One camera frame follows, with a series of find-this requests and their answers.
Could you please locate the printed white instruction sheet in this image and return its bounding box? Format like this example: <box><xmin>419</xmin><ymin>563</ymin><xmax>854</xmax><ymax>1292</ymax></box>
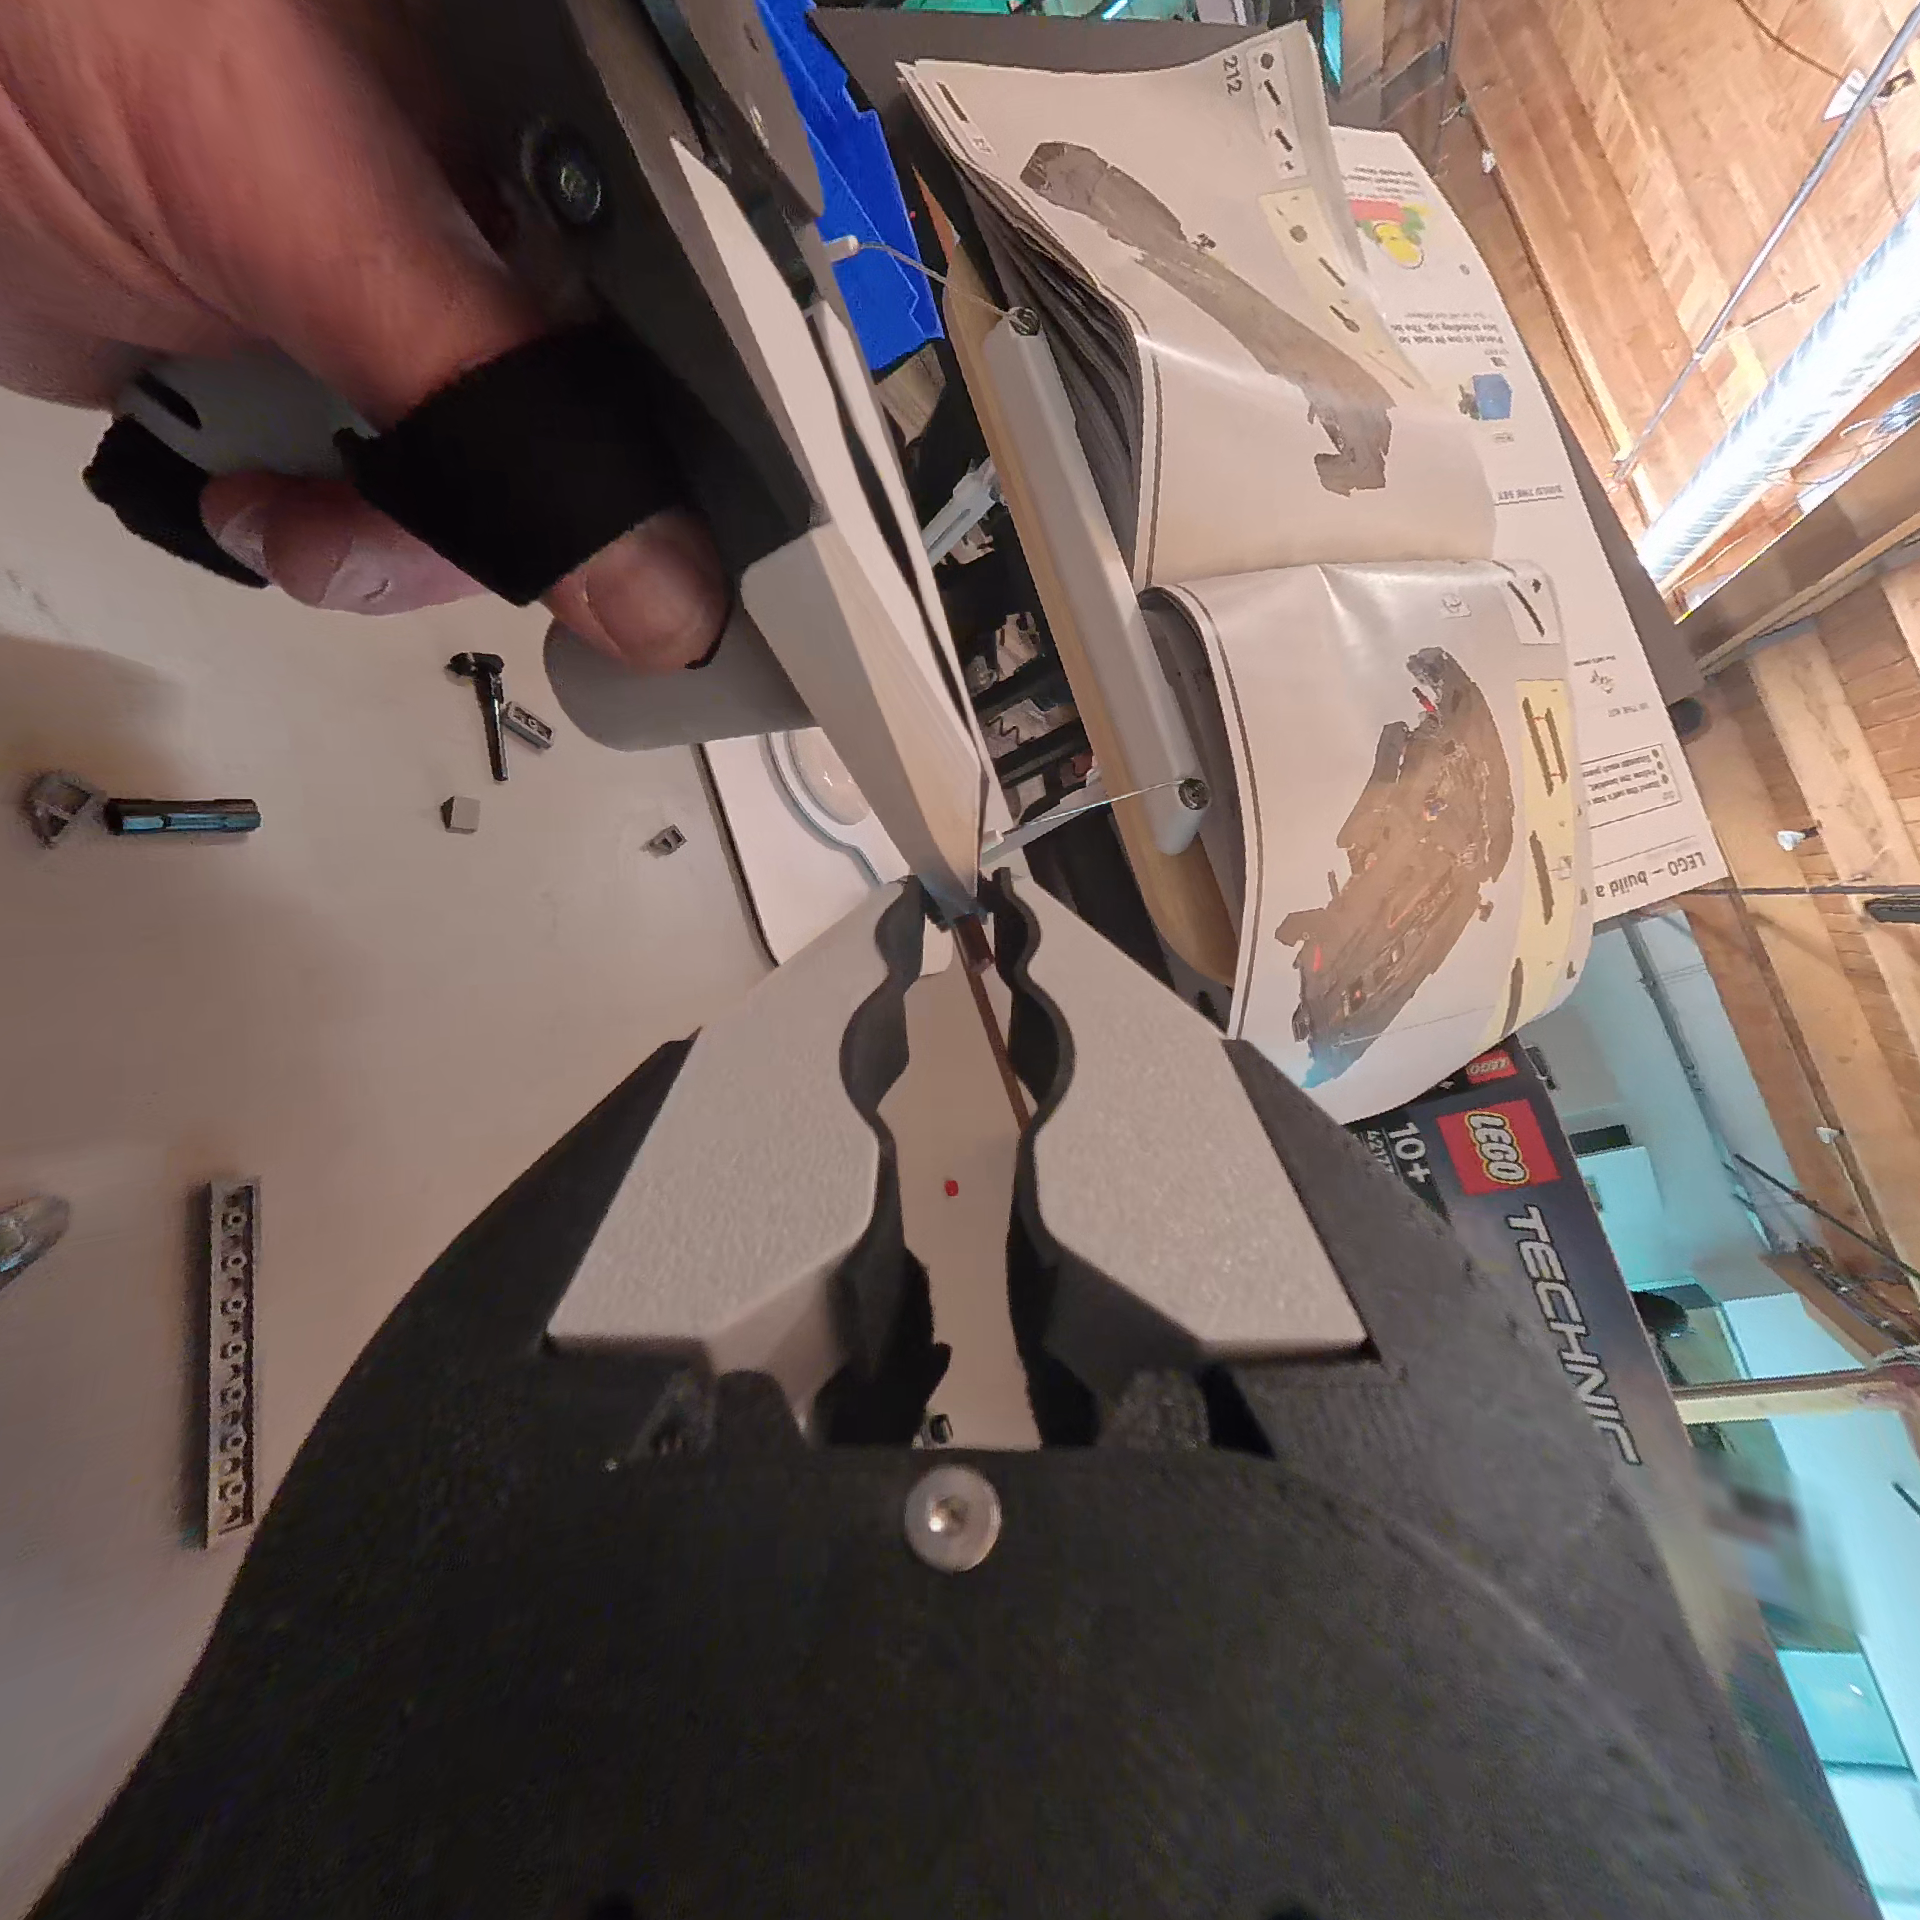
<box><xmin>1324</xmin><ymin>129</ymin><xmax>1716</xmax><ymax>921</ymax></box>

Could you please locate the black lego axle connector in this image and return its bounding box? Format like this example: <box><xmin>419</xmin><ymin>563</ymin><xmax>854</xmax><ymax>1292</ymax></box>
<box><xmin>448</xmin><ymin>650</ymin><xmax>520</xmax><ymax>783</ymax></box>

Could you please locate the long grey studded lego plate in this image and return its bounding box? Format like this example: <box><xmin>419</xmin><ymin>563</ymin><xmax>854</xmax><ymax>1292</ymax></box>
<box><xmin>203</xmin><ymin>1179</ymin><xmax>263</xmax><ymax>1550</ymax></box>

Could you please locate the person's left hand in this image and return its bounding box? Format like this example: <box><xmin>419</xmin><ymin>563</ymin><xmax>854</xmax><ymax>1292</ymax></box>
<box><xmin>0</xmin><ymin>0</ymin><xmax>739</xmax><ymax>673</ymax></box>

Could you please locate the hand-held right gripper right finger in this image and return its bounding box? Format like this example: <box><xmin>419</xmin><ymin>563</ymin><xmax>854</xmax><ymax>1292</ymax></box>
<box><xmin>985</xmin><ymin>870</ymin><xmax>1372</xmax><ymax>1447</ymax></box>

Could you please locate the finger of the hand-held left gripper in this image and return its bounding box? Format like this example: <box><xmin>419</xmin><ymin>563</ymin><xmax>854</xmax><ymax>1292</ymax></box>
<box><xmin>817</xmin><ymin>308</ymin><xmax>994</xmax><ymax>795</ymax></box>
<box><xmin>665</xmin><ymin>139</ymin><xmax>985</xmax><ymax>911</ymax></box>

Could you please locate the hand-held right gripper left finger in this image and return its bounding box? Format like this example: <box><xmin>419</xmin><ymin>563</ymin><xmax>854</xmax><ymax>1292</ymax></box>
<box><xmin>545</xmin><ymin>877</ymin><xmax>934</xmax><ymax>1447</ymax></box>

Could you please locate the open instruction book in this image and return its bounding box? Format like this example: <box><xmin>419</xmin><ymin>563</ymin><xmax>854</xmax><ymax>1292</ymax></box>
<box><xmin>897</xmin><ymin>16</ymin><xmax>1599</xmax><ymax>1092</ymax></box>

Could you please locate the white book stand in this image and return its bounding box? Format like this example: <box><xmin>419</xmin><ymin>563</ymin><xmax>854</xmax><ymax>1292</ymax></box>
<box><xmin>700</xmin><ymin>224</ymin><xmax>1250</xmax><ymax>1037</ymax></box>

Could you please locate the blue plastic bin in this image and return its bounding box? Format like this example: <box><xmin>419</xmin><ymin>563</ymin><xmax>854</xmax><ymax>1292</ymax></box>
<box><xmin>752</xmin><ymin>0</ymin><xmax>942</xmax><ymax>369</ymax></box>

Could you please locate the black lego set box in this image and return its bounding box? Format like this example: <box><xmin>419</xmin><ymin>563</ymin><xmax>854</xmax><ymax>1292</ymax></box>
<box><xmin>1342</xmin><ymin>1035</ymin><xmax>1825</xmax><ymax>1920</ymax></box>

